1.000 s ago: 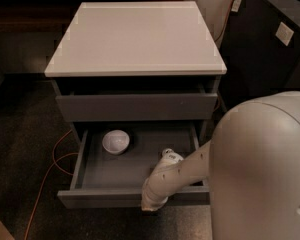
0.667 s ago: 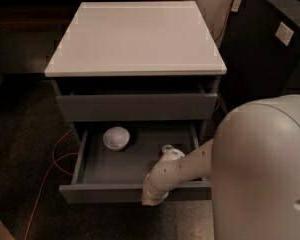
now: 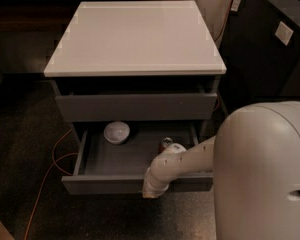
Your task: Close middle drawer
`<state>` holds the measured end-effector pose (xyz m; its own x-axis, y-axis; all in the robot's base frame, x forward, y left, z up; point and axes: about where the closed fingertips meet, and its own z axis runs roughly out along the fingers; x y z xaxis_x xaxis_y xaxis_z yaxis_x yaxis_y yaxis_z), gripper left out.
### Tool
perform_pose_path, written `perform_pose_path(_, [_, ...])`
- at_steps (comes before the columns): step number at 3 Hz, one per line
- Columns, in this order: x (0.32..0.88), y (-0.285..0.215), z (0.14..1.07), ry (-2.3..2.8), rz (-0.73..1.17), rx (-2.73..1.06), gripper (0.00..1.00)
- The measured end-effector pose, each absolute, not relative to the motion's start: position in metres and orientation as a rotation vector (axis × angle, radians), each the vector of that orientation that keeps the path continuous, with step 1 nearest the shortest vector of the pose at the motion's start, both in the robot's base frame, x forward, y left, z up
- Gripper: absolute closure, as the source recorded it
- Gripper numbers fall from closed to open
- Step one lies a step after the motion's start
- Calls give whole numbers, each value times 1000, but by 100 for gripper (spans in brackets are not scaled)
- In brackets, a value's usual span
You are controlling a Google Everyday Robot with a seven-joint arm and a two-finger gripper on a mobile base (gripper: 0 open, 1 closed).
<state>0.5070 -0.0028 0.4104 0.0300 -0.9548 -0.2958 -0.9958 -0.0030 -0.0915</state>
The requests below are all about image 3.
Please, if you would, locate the white round bowl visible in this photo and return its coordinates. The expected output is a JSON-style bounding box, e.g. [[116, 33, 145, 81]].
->
[[103, 121, 130, 145]]

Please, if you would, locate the orange cable on floor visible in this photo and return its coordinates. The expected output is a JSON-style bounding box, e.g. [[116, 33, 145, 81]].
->
[[23, 129, 80, 240]]

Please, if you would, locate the grey top drawer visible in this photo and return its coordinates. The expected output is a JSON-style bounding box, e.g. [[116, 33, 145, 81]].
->
[[54, 85, 217, 122]]

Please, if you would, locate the black bin cabinet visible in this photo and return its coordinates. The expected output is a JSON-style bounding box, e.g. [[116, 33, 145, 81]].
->
[[219, 0, 300, 112]]

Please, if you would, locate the white tag on cable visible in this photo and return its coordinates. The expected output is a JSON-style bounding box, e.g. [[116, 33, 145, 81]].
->
[[231, 0, 241, 12]]

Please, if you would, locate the red soda can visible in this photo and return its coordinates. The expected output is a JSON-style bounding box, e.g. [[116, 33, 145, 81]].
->
[[158, 137, 173, 153]]

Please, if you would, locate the dark wooden bench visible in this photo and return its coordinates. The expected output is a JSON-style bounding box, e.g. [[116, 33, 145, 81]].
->
[[0, 0, 174, 32]]

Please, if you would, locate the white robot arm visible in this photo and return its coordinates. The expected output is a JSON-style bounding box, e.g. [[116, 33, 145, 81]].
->
[[142, 101, 300, 240]]

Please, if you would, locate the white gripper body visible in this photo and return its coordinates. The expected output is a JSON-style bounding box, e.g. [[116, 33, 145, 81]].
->
[[142, 174, 172, 199]]

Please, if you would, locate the grey drawer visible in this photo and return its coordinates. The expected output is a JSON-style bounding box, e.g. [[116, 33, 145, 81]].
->
[[62, 121, 213, 196], [54, 85, 217, 122]]

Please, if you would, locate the white label on bin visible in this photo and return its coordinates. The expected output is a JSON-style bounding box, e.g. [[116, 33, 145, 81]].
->
[[275, 22, 294, 45]]

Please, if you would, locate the grey drawer cabinet white top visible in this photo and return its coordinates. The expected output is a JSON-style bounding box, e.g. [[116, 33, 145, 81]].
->
[[43, 0, 228, 145]]

